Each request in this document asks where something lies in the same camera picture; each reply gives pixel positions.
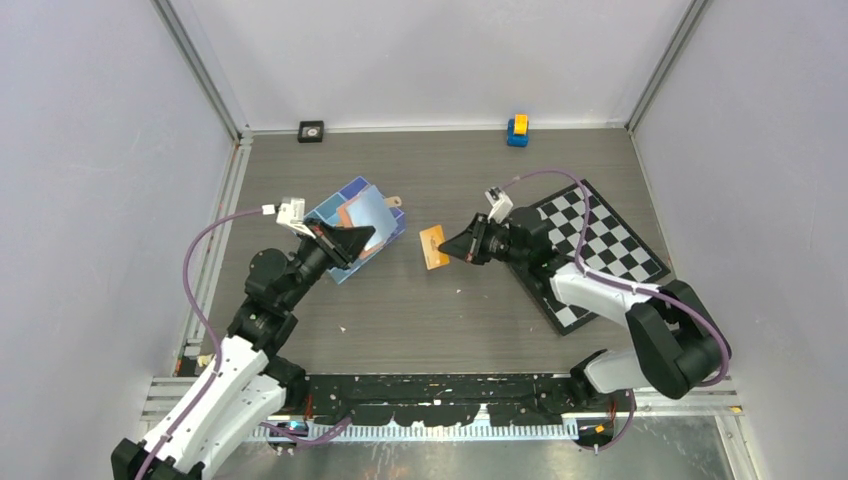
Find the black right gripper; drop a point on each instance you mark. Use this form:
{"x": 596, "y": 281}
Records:
{"x": 468, "y": 246}

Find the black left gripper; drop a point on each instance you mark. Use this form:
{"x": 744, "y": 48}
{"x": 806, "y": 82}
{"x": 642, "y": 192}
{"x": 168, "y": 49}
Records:
{"x": 340, "y": 244}

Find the yellow VIP card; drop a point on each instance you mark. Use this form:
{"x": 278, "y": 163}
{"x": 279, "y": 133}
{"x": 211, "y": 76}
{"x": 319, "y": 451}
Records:
{"x": 431, "y": 239}

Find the orange leather card holder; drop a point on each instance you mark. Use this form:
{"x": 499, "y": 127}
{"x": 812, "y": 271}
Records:
{"x": 370, "y": 208}

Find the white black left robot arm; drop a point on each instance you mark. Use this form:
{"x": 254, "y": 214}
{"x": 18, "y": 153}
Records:
{"x": 246, "y": 381}

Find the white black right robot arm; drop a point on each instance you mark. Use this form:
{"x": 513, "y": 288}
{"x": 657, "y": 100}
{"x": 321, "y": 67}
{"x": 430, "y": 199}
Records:
{"x": 676, "y": 346}

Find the small black square box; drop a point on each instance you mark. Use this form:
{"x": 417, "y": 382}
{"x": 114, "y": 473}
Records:
{"x": 310, "y": 131}

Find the black white chessboard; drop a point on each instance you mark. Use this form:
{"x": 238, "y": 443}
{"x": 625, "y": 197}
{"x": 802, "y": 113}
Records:
{"x": 611, "y": 247}

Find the blue yellow toy block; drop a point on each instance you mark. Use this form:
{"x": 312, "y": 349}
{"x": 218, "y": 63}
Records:
{"x": 517, "y": 131}

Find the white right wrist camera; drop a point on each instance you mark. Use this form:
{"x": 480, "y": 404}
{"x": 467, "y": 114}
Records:
{"x": 500, "y": 202}

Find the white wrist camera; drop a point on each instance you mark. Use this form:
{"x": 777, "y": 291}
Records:
{"x": 500, "y": 202}
{"x": 290, "y": 214}

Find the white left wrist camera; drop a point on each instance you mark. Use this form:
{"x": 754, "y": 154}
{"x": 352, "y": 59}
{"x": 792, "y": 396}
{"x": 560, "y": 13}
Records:
{"x": 290, "y": 214}

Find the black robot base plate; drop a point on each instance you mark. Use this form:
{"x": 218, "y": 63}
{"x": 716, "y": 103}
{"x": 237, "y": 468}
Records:
{"x": 442, "y": 400}

